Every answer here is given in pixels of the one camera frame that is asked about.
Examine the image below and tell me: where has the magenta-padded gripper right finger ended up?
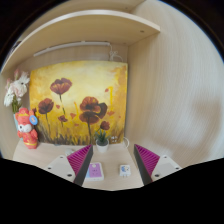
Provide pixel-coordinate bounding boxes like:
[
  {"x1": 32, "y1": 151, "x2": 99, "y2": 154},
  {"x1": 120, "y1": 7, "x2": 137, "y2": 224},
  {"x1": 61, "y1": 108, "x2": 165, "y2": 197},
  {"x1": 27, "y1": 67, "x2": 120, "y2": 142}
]
[{"x1": 133, "y1": 143, "x2": 184, "y2": 186}]

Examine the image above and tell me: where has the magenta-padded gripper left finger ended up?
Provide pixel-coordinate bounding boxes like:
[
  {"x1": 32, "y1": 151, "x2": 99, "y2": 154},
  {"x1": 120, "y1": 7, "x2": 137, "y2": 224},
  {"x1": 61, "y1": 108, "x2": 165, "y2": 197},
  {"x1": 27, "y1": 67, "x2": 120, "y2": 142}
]
[{"x1": 45, "y1": 143, "x2": 94, "y2": 187}]

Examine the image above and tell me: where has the small potted green plant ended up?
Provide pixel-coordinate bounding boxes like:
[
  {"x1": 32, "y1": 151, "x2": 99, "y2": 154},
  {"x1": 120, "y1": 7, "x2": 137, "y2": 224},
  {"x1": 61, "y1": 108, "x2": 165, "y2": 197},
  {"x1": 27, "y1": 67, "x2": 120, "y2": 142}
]
[{"x1": 93, "y1": 128, "x2": 111, "y2": 154}]

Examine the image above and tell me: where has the red plush mouse toy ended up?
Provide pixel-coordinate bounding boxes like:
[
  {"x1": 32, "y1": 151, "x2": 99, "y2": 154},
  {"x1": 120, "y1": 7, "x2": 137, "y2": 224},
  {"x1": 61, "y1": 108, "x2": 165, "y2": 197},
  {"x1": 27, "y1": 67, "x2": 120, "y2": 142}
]
[{"x1": 14, "y1": 106, "x2": 40, "y2": 150}]

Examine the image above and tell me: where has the yellow poppy flower painting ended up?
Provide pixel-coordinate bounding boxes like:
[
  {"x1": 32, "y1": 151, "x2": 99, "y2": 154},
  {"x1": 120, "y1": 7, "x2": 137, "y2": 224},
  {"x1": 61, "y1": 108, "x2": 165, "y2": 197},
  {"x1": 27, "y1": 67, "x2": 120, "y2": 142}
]
[{"x1": 28, "y1": 59, "x2": 129, "y2": 146}]

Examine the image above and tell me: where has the pink and white flower bouquet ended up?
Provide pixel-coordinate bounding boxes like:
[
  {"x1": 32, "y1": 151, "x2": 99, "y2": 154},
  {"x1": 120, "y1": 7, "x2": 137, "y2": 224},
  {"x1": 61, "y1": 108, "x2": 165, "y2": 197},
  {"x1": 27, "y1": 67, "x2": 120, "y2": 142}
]
[{"x1": 2, "y1": 68, "x2": 31, "y2": 113}]

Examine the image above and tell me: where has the light wood shelf unit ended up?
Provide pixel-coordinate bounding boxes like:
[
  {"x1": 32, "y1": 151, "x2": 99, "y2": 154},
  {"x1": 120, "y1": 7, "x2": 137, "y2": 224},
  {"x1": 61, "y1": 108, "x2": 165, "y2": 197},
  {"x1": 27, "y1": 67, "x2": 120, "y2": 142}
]
[{"x1": 0, "y1": 0, "x2": 162, "y2": 73}]

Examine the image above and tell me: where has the white power strip cable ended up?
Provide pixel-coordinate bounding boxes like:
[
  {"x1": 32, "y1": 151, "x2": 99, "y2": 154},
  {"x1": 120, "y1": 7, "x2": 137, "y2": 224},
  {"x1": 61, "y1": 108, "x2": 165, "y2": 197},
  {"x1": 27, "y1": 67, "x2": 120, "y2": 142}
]
[{"x1": 122, "y1": 136, "x2": 131, "y2": 150}]

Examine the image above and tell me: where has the white light bar cable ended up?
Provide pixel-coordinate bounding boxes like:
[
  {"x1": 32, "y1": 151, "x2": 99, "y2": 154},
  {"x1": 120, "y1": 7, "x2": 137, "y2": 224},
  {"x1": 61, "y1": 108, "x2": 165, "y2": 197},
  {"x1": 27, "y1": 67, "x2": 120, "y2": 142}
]
[{"x1": 108, "y1": 44, "x2": 125, "y2": 63}]

